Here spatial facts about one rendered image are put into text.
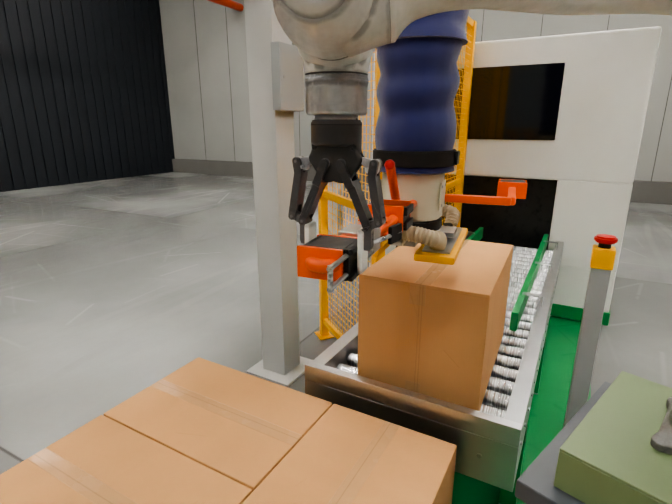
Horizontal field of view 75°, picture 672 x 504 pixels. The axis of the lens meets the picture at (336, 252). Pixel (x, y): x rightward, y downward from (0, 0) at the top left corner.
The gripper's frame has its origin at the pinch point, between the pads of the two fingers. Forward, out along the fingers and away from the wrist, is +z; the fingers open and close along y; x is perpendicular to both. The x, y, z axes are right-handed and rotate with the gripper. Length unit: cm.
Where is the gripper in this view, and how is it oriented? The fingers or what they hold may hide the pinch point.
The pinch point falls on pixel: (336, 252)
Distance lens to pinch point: 69.6
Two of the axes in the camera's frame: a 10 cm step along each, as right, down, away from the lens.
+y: -9.3, -1.1, 3.6
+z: 0.0, 9.6, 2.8
